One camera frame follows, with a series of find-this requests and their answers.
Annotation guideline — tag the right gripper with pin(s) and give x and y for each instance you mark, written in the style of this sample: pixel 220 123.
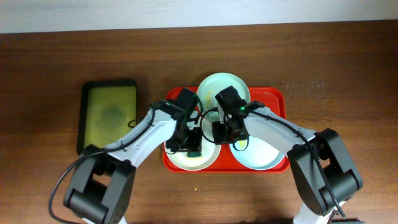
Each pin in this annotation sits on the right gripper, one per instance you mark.
pixel 221 138

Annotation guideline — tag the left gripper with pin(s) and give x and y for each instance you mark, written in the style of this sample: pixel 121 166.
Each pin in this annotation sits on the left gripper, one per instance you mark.
pixel 191 145

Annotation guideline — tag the yellow green sponge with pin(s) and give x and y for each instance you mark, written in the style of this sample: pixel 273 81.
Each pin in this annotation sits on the yellow green sponge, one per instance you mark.
pixel 194 154

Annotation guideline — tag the white plate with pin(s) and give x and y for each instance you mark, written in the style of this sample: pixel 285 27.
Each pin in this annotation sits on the white plate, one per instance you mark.
pixel 209 150

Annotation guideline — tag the light blue plate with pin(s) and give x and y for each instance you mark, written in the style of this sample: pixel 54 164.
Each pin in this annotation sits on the light blue plate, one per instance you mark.
pixel 256 154

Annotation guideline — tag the mint green plate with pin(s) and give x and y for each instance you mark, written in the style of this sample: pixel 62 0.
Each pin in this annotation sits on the mint green plate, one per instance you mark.
pixel 213 84

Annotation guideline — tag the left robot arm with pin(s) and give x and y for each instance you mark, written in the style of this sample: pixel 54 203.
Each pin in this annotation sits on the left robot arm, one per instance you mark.
pixel 101 186

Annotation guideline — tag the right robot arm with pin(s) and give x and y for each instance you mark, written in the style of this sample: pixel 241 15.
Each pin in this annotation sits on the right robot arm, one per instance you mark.
pixel 323 170

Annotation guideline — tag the red plastic tray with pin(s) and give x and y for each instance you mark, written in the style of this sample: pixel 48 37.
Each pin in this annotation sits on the red plastic tray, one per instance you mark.
pixel 226 163

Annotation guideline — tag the black tray with soapy water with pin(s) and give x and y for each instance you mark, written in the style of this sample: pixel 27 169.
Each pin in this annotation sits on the black tray with soapy water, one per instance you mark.
pixel 106 108

